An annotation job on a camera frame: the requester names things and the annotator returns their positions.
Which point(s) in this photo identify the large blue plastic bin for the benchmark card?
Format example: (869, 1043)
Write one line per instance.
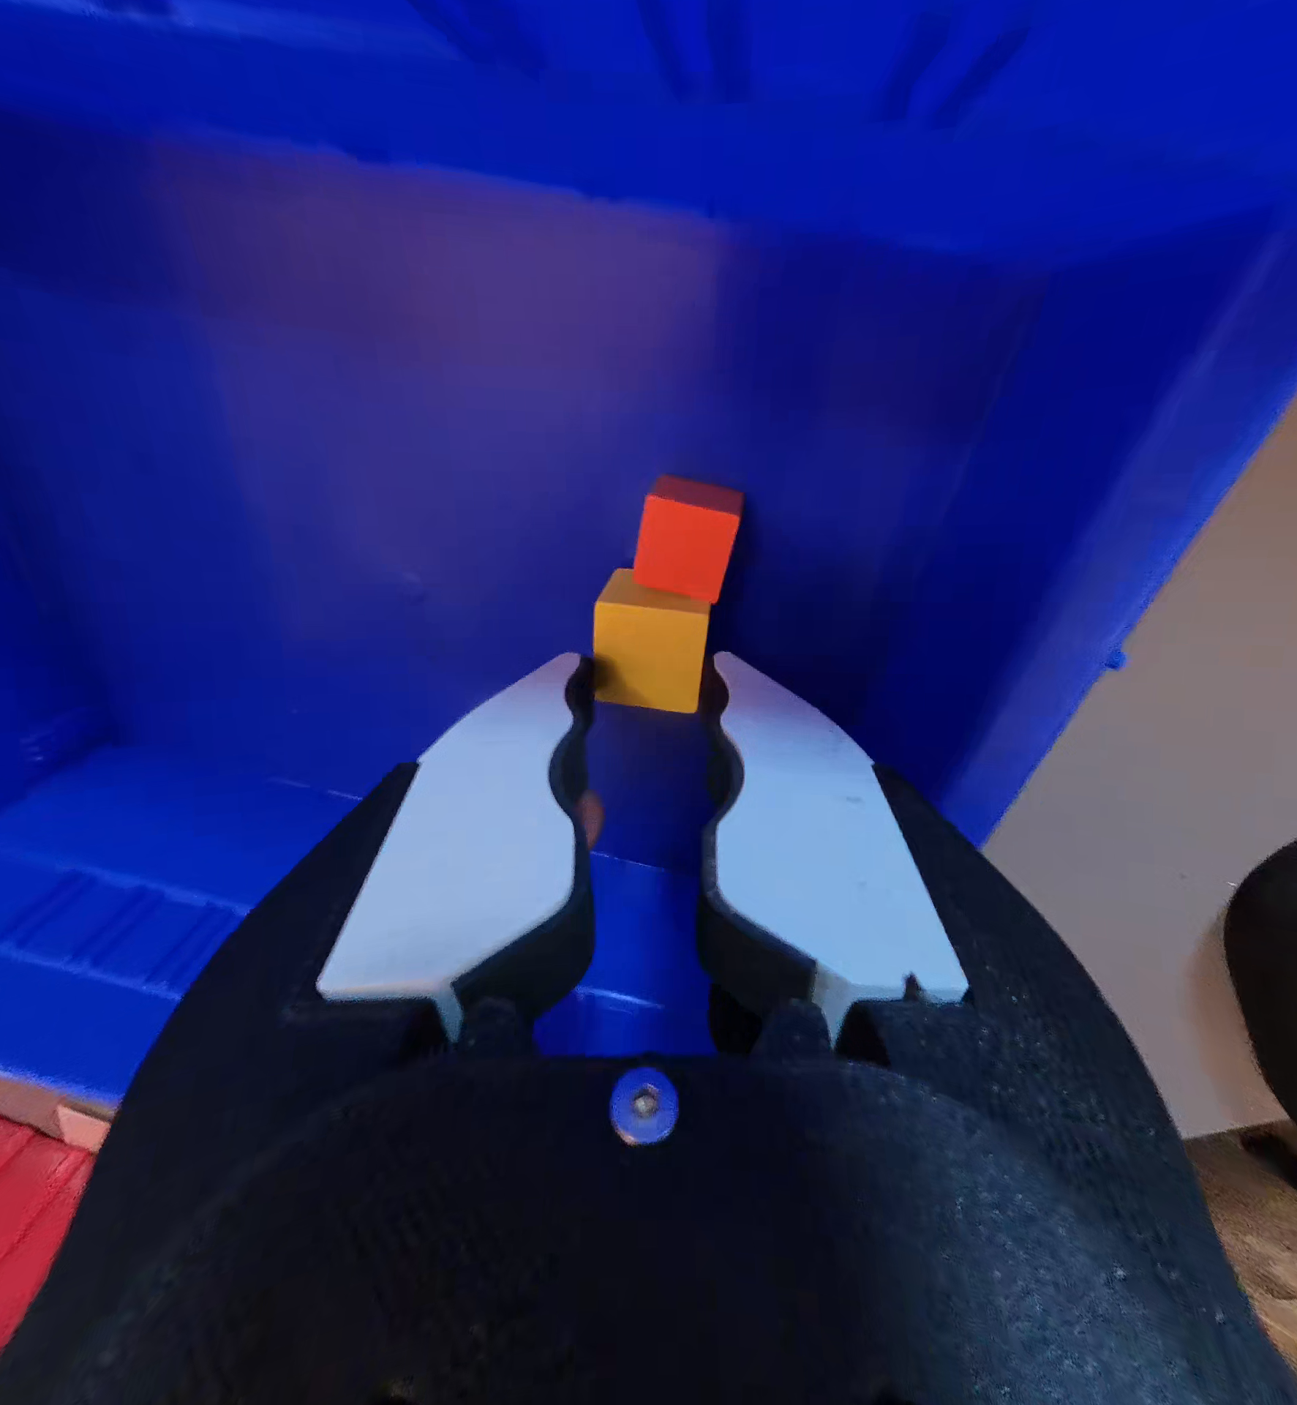
(384, 439)

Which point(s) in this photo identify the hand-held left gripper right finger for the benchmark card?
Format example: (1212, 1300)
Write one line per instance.
(823, 867)

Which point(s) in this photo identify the red wooden cube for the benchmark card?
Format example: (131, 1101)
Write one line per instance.
(686, 542)

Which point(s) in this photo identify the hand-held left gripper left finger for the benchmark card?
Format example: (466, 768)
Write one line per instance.
(461, 867)

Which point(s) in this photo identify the red plastic bin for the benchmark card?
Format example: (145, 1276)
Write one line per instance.
(0, 1218)

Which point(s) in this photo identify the yellow wooden cube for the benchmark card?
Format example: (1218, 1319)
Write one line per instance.
(648, 647)

